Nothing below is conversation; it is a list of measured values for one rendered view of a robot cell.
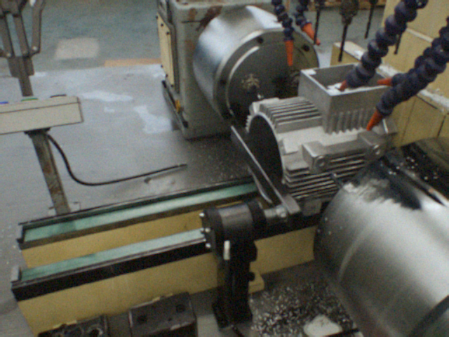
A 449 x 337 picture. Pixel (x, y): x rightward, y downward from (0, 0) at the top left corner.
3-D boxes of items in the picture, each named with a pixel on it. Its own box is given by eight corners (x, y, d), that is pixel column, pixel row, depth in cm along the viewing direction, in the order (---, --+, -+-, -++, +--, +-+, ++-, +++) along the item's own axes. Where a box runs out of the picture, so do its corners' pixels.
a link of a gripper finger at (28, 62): (22, 48, 74) (39, 46, 75) (28, 76, 75) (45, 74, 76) (19, 46, 73) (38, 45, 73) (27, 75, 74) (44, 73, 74)
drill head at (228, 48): (261, 76, 122) (266, -13, 107) (321, 136, 95) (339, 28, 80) (180, 87, 116) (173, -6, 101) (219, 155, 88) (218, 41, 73)
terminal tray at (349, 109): (353, 97, 76) (360, 60, 71) (389, 125, 68) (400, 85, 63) (295, 107, 72) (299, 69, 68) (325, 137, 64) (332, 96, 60)
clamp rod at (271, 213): (283, 212, 60) (284, 202, 59) (289, 221, 59) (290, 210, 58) (232, 224, 58) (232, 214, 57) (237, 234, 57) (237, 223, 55)
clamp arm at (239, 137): (304, 225, 59) (243, 137, 78) (307, 209, 57) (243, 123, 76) (283, 230, 58) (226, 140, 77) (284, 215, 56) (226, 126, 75)
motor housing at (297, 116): (328, 154, 88) (344, 71, 77) (382, 210, 74) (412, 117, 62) (243, 171, 83) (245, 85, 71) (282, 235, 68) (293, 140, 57)
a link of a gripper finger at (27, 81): (20, 58, 75) (24, 57, 75) (29, 96, 76) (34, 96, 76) (17, 56, 72) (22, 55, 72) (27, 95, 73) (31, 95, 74)
